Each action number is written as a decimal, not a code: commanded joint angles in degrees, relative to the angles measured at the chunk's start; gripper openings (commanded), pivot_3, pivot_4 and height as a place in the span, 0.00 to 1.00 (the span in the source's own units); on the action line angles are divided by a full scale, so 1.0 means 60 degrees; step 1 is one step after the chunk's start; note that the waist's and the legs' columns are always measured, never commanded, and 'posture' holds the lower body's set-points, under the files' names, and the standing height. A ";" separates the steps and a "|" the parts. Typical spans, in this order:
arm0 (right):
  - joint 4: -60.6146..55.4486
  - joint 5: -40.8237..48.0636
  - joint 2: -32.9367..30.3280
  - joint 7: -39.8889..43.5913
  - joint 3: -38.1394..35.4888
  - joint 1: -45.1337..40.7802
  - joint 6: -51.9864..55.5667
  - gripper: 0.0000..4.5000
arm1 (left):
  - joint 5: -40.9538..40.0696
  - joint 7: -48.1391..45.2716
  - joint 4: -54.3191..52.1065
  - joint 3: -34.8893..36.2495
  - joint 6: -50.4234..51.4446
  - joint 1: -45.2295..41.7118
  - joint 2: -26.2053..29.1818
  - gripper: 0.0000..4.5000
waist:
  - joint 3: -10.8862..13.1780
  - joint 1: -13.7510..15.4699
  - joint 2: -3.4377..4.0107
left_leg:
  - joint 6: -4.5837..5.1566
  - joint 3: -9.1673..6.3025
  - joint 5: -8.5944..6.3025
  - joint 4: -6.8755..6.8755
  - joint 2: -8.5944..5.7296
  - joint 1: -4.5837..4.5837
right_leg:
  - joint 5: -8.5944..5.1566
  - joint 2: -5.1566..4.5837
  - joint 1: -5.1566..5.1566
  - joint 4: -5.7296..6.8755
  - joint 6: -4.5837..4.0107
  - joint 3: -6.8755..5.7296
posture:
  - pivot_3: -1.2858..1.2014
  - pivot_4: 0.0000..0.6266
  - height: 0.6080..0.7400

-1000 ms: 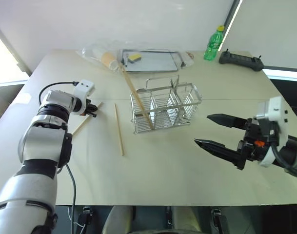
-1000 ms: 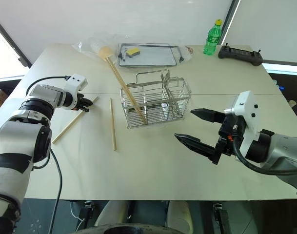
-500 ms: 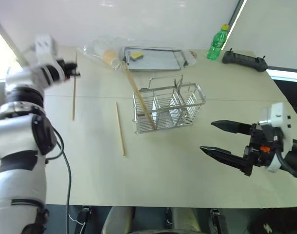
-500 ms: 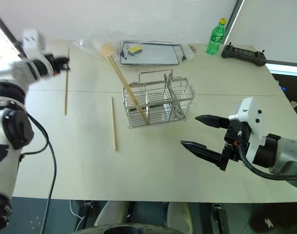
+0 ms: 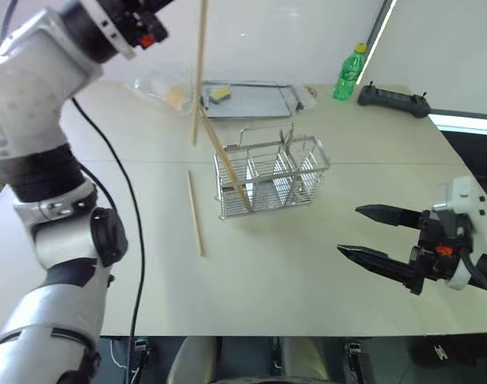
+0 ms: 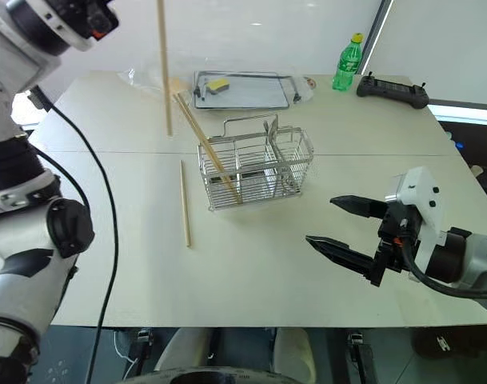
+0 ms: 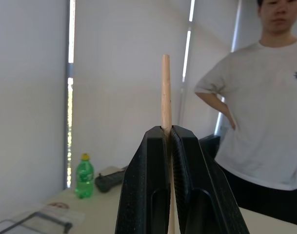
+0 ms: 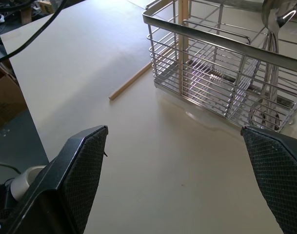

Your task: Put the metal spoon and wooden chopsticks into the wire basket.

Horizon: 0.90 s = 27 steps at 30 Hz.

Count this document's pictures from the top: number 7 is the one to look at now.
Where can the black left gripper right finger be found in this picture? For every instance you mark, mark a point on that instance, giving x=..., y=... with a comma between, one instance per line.
x=206, y=185

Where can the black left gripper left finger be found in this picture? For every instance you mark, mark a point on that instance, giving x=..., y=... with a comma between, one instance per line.
x=143, y=180

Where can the wooden chopstick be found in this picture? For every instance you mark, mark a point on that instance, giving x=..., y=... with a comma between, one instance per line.
x=166, y=92

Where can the person in white t-shirt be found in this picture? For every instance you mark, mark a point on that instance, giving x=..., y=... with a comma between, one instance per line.
x=265, y=117

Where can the green plastic soda bottle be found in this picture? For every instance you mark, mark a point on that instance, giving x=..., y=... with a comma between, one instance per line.
x=84, y=178

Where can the black game controller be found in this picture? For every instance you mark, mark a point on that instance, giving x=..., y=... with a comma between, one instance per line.
x=109, y=180

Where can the white paper sheet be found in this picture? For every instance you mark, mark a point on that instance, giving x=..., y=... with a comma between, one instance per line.
x=109, y=170

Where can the clear plastic bag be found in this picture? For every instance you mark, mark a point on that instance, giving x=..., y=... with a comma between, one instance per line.
x=41, y=217

